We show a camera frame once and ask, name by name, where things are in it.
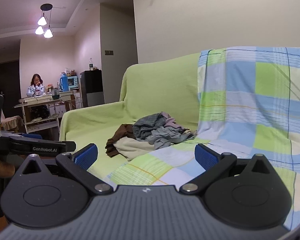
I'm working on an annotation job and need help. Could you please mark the brown pants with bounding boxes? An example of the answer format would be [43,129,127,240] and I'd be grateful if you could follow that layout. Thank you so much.
[105,123,141,158]

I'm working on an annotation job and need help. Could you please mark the teal thermos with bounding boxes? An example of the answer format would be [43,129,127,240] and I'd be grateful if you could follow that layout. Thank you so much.
[59,72,68,92]

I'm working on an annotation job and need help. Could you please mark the black fridge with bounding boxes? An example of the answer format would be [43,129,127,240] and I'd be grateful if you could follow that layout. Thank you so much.
[79,69,105,108]

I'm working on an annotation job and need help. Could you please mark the cloth covered chair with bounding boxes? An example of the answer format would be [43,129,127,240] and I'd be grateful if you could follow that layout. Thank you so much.
[0,115,24,133]

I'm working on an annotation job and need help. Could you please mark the person's left hand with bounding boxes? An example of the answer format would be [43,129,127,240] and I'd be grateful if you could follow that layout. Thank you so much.
[0,158,16,178]

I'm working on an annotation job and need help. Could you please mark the plaid blanket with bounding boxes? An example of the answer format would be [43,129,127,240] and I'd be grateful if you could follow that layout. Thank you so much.
[103,46,300,232]

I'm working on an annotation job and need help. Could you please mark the cream garment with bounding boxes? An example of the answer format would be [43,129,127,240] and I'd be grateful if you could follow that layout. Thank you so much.
[113,137,162,162]

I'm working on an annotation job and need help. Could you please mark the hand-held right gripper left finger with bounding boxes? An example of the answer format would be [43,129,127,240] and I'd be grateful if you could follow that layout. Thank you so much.
[16,144,114,195]

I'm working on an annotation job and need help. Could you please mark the light grey garment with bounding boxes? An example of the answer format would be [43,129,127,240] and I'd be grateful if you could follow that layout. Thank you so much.
[140,126,197,152]

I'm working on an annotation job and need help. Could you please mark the green covered sofa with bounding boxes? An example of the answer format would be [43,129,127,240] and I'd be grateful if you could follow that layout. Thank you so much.
[58,52,203,180]

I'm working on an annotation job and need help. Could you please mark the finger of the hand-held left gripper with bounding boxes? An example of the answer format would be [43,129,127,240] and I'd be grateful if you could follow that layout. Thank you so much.
[9,135,77,156]
[22,133,43,140]

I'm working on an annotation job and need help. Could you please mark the light blue microwave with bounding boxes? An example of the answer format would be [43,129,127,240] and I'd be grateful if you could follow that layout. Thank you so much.
[66,76,78,89]

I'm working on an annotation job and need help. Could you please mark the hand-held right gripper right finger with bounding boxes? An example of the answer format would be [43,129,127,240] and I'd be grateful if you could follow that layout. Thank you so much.
[179,144,278,195]

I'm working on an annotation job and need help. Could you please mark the wooden table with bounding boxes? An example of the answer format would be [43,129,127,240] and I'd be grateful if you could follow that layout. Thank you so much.
[13,91,76,133]

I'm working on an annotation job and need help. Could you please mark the mauve garment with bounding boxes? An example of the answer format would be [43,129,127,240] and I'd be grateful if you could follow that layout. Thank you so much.
[161,112,191,133]

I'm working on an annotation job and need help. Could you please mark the pendant lamp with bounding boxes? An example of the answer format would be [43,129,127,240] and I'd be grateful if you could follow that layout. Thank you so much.
[34,3,54,39]

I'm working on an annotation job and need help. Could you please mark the dark door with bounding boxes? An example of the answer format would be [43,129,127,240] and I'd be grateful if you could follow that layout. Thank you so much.
[0,59,22,120]

